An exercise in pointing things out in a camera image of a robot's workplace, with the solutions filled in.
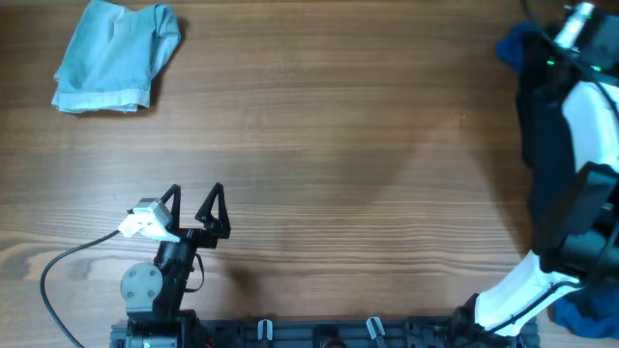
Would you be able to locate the navy blue garment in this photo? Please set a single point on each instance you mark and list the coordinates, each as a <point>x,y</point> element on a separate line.
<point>589,313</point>

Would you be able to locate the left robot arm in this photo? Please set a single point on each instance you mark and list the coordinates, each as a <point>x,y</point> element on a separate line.
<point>154,291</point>

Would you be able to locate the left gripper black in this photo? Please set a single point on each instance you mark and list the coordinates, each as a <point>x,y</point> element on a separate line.
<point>196,234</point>

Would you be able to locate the black garment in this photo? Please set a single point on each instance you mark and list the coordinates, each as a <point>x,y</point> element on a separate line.
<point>544,82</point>

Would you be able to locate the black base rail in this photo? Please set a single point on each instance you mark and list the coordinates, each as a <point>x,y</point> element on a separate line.
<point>414,332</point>

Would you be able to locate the bright blue garment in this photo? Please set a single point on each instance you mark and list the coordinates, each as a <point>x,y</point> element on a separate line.
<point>519,49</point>

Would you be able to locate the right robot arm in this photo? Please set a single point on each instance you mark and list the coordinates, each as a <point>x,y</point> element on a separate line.
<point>582,251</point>

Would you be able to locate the light blue folded cloth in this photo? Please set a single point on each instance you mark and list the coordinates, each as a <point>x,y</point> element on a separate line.
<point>113,57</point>

